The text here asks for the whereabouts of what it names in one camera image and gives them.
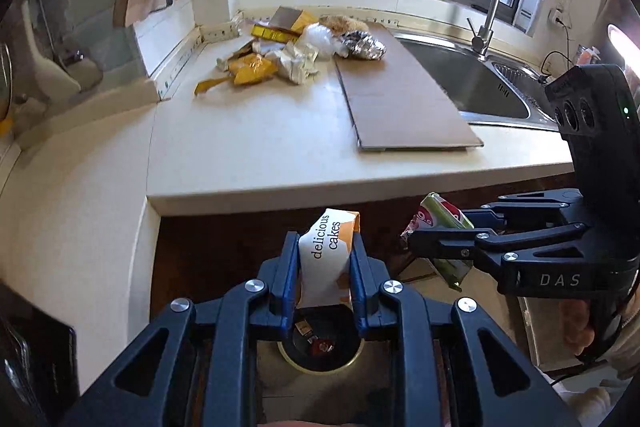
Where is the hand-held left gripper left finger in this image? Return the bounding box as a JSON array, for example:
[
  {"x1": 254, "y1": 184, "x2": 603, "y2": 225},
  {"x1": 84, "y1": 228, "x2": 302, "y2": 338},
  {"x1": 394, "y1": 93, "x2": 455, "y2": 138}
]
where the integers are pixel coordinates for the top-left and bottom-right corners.
[{"x1": 60, "y1": 231, "x2": 304, "y2": 427}]

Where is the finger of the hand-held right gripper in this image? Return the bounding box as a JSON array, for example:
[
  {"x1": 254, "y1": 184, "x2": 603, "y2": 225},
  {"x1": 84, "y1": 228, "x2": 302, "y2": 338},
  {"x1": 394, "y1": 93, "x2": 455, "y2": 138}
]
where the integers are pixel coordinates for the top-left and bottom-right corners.
[
  {"x1": 407, "y1": 222, "x2": 593, "y2": 275},
  {"x1": 462, "y1": 189, "x2": 583, "y2": 228}
]

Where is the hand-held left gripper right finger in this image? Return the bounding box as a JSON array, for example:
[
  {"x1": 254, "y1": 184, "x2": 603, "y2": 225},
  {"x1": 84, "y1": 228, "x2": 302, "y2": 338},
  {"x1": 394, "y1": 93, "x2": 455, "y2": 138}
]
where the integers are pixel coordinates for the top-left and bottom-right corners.
[{"x1": 349, "y1": 232, "x2": 581, "y2": 427}]

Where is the green snack packet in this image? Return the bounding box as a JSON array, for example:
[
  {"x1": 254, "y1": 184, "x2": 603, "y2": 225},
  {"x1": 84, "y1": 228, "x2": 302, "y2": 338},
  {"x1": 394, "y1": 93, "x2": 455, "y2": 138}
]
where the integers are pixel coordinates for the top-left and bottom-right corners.
[{"x1": 400, "y1": 192, "x2": 476, "y2": 293}]

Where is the white orange paper wrapper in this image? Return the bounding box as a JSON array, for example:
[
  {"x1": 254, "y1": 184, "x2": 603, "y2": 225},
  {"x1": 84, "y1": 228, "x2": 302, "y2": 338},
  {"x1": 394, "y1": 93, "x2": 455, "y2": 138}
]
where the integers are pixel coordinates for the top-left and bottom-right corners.
[{"x1": 296, "y1": 207, "x2": 362, "y2": 310}]

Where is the round trash bin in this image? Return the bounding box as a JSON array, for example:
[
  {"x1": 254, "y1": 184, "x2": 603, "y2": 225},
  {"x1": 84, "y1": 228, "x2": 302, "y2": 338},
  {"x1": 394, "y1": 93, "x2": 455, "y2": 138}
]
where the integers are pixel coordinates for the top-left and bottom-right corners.
[{"x1": 276, "y1": 304, "x2": 367, "y2": 375}]

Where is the person's right forearm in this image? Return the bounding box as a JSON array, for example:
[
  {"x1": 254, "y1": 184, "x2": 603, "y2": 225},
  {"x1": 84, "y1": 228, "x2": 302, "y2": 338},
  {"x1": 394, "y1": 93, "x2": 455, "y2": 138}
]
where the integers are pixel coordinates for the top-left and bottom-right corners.
[{"x1": 607, "y1": 302, "x2": 640, "y2": 378}]

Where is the person's right hand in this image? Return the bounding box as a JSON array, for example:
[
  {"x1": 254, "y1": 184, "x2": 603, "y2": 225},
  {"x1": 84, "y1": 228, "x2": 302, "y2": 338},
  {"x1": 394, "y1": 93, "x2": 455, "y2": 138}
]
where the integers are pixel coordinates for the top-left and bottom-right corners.
[{"x1": 560, "y1": 299, "x2": 598, "y2": 355}]

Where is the lit lamp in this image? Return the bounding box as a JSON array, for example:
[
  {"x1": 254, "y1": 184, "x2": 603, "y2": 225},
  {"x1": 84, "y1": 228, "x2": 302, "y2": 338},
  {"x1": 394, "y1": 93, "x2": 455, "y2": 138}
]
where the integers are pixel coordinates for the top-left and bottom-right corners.
[{"x1": 607, "y1": 23, "x2": 640, "y2": 72}]

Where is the stainless steel sink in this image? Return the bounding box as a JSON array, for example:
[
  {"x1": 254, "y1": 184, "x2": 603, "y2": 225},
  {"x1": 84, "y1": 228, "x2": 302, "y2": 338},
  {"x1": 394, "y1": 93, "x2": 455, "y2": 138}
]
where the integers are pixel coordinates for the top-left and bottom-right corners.
[{"x1": 392, "y1": 31, "x2": 561, "y2": 130}]

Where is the flat cardboard sheet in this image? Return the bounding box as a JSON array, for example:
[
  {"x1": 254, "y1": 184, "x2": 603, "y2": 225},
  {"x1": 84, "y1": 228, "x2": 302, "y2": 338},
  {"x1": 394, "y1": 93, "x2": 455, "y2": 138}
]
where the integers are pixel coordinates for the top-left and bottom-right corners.
[{"x1": 332, "y1": 27, "x2": 485, "y2": 154}]

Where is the white plastic rack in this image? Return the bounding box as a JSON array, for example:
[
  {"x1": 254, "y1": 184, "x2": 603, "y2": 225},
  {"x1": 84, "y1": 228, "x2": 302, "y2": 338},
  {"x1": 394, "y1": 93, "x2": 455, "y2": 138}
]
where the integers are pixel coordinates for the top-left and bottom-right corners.
[{"x1": 514, "y1": 0, "x2": 543, "y2": 32}]

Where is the metal faucet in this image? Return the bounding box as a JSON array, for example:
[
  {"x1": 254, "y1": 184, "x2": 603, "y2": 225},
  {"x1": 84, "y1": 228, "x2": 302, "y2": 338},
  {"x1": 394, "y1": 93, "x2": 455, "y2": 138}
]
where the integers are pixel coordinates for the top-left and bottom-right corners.
[{"x1": 467, "y1": 0, "x2": 516, "y2": 58}]

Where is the torn yellow wrapper strip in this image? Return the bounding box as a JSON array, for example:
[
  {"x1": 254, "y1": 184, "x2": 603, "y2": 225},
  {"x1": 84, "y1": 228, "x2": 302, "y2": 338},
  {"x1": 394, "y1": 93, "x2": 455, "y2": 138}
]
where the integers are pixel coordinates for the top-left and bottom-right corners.
[{"x1": 194, "y1": 77, "x2": 233, "y2": 96}]

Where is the yellow plastic wrapper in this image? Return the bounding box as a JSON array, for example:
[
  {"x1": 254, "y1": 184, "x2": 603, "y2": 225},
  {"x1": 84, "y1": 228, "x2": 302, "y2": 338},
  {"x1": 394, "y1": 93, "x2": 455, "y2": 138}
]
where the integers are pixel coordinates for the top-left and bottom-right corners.
[{"x1": 227, "y1": 54, "x2": 278, "y2": 86}]

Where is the crumpled white paper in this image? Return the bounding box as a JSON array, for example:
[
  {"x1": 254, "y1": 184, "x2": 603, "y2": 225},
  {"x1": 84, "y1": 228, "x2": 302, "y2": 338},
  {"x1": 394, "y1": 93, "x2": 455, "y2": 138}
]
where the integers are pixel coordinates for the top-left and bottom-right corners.
[{"x1": 265, "y1": 42, "x2": 321, "y2": 85}]

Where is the crumpled foil ball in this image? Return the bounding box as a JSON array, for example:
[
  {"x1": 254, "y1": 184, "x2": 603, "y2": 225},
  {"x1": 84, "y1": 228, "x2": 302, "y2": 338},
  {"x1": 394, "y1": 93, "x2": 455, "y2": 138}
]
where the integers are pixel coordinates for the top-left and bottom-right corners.
[{"x1": 339, "y1": 31, "x2": 387, "y2": 60}]

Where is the brown torn wrapper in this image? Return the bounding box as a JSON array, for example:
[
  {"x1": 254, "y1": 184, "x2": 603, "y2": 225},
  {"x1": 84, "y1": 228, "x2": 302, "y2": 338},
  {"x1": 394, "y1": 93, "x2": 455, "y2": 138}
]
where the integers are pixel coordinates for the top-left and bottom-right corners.
[{"x1": 217, "y1": 39, "x2": 256, "y2": 70}]

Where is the clear plastic bag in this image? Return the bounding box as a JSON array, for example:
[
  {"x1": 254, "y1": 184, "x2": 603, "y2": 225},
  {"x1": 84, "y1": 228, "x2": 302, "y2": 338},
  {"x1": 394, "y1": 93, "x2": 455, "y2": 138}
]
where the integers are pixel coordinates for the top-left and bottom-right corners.
[{"x1": 299, "y1": 23, "x2": 346, "y2": 58}]

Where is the flat yellow packet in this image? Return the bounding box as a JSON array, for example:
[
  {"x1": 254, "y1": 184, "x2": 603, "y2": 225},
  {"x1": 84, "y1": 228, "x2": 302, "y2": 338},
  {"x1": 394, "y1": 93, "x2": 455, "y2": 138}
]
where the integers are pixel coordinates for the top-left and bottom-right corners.
[{"x1": 250, "y1": 24, "x2": 296, "y2": 44}]

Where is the black appliance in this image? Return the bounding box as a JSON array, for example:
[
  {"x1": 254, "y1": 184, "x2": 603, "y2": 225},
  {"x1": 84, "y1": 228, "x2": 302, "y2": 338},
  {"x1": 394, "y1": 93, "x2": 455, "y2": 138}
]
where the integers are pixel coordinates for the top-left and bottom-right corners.
[{"x1": 0, "y1": 287, "x2": 78, "y2": 427}]

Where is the white plastic holder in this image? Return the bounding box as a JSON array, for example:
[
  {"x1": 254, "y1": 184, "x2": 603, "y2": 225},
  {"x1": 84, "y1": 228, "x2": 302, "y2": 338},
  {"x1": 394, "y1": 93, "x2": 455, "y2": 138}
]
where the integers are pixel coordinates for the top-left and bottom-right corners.
[{"x1": 22, "y1": 0, "x2": 103, "y2": 92}]

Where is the black power cable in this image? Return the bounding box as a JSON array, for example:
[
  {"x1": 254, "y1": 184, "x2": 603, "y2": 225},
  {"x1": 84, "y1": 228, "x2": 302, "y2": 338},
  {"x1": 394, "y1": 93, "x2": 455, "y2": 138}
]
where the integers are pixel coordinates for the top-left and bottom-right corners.
[{"x1": 541, "y1": 19, "x2": 576, "y2": 82}]

